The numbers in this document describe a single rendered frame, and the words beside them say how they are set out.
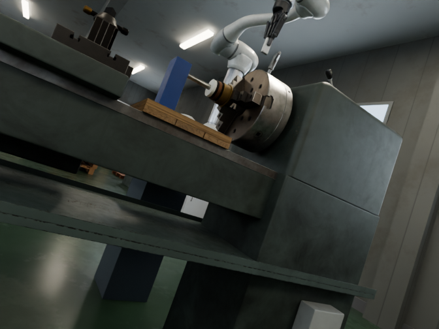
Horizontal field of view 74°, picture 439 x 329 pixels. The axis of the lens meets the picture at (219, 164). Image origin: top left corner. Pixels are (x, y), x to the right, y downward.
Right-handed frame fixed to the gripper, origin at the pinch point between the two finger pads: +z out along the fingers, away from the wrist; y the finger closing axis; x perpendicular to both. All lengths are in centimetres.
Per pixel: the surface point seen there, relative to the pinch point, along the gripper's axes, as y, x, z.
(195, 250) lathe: 42, -20, 83
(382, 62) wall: -157, 261, -164
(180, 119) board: 28, -33, 50
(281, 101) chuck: 24.7, 0.8, 27.8
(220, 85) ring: 13.0, -19.0, 30.2
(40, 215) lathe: 42, -58, 83
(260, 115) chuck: 24.6, -5.1, 36.2
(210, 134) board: 28, -22, 50
